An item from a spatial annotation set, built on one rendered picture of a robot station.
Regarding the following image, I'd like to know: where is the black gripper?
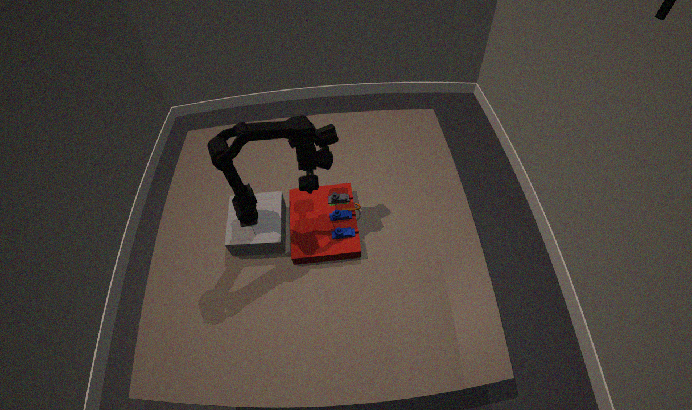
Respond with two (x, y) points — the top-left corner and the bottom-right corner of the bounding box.
(297, 151), (319, 194)

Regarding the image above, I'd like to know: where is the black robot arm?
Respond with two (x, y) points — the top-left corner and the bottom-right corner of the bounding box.
(208, 115), (338, 227)

